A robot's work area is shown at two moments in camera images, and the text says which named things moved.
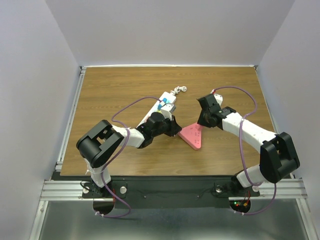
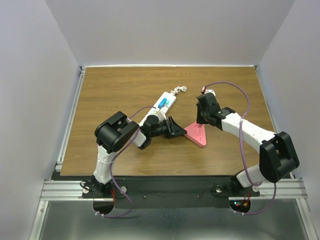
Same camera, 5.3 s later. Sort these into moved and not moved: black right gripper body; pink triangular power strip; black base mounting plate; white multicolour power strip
Moved: pink triangular power strip
Not moved: white multicolour power strip; black base mounting plate; black right gripper body
